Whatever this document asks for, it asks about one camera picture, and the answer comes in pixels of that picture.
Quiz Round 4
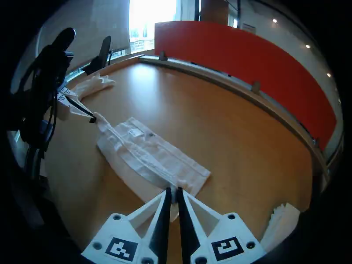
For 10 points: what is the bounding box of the heap of white towels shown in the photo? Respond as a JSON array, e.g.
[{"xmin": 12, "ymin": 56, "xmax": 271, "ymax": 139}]
[{"xmin": 71, "ymin": 73, "xmax": 116, "ymax": 98}]

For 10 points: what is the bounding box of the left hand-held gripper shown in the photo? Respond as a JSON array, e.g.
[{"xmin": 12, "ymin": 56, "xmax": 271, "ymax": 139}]
[{"xmin": 20, "ymin": 27, "xmax": 97, "ymax": 152}]

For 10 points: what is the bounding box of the stack of white towels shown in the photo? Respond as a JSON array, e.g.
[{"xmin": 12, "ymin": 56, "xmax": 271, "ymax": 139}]
[{"xmin": 260, "ymin": 202, "xmax": 301, "ymax": 246}]

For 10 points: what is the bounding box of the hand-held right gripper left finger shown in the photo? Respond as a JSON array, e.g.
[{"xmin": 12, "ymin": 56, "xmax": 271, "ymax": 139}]
[{"xmin": 81, "ymin": 187, "xmax": 172, "ymax": 264}]

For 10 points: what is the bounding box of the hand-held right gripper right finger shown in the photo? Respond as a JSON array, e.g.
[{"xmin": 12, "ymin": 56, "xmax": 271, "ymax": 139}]
[{"xmin": 176, "ymin": 187, "xmax": 268, "ymax": 264}]

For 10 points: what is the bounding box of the black cable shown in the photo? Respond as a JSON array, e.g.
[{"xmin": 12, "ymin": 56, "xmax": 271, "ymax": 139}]
[{"xmin": 41, "ymin": 91, "xmax": 59, "ymax": 154}]

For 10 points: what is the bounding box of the red desk screen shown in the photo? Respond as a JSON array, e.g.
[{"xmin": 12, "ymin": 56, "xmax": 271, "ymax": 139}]
[{"xmin": 139, "ymin": 21, "xmax": 338, "ymax": 152}]

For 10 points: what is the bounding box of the black office chair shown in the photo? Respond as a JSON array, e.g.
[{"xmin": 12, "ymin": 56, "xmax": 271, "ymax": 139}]
[{"xmin": 82, "ymin": 36, "xmax": 114, "ymax": 75}]

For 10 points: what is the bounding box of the white towel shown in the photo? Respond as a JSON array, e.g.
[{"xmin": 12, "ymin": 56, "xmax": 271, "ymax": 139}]
[{"xmin": 93, "ymin": 112, "xmax": 212, "ymax": 224}]

